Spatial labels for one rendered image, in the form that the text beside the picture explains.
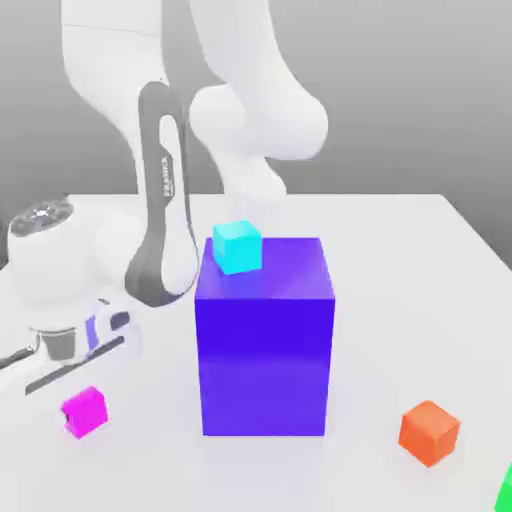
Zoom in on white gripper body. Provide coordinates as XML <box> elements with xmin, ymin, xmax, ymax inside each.
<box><xmin>0</xmin><ymin>334</ymin><xmax>138</xmax><ymax>407</ymax></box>

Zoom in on small magenta cube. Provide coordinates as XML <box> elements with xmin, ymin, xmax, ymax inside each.
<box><xmin>60</xmin><ymin>385</ymin><xmax>110</xmax><ymax>440</ymax></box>

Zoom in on small orange cube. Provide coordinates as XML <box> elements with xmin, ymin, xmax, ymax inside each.
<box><xmin>398</xmin><ymin>400</ymin><xmax>462</xmax><ymax>469</ymax></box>

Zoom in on small green cube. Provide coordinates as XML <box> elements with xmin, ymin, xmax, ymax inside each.
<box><xmin>494</xmin><ymin>462</ymin><xmax>512</xmax><ymax>512</ymax></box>

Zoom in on large blue box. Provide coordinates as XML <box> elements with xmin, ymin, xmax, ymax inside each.
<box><xmin>194</xmin><ymin>236</ymin><xmax>336</xmax><ymax>438</ymax></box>

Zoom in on small cyan cube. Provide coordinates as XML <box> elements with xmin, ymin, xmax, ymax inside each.
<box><xmin>212</xmin><ymin>219</ymin><xmax>264</xmax><ymax>276</ymax></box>

